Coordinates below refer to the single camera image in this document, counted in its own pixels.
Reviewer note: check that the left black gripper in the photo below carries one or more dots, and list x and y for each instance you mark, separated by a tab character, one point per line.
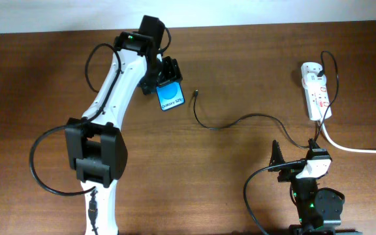
173	74

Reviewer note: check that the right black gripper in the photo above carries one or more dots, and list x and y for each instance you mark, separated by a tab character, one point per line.
289	173

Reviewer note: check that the blue Galaxy smartphone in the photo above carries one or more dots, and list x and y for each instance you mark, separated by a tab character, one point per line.
170	96

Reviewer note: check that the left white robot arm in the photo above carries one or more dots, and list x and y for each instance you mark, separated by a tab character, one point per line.
95	146

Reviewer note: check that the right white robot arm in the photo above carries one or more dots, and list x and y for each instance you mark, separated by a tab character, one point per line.
319	209

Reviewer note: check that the white power strip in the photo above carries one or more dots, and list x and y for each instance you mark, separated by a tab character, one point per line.
315	91

